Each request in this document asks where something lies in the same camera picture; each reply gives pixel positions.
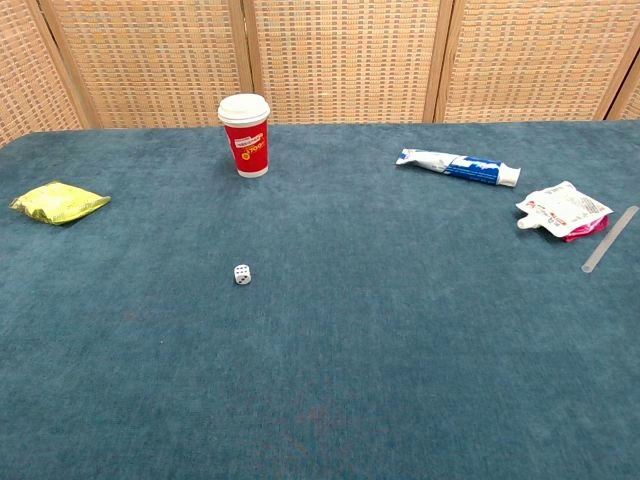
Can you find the white die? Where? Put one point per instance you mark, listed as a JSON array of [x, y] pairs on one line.
[[242, 274]]

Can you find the blue table cloth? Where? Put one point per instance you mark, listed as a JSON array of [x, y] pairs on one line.
[[320, 325]]

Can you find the red paper cup white lid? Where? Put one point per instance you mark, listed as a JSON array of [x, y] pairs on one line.
[[247, 145]]

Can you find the white blue toothpaste tube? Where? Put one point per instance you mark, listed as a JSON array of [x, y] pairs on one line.
[[465, 167]]

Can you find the woven rattan folding screen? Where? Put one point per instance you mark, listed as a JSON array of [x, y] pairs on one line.
[[345, 55]]

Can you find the white red spout pouch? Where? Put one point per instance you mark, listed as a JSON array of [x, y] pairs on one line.
[[565, 210]]

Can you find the yellow-green snack packet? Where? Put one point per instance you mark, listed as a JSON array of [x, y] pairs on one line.
[[57, 202]]

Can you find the clear plastic straw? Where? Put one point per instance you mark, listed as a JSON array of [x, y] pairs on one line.
[[611, 239]]

